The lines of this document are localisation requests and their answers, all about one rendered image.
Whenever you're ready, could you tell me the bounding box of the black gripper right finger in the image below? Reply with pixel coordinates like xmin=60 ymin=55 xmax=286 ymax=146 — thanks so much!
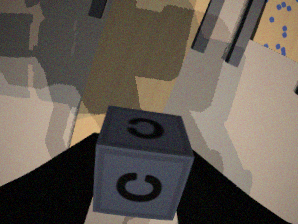
xmin=176 ymin=148 xmax=290 ymax=224

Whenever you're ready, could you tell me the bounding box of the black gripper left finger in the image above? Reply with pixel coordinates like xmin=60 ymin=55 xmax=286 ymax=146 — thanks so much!
xmin=0 ymin=133 xmax=100 ymax=224

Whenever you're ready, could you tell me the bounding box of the dark grey labelled cube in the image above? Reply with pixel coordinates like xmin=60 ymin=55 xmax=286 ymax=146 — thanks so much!
xmin=92 ymin=105 xmax=194 ymax=221

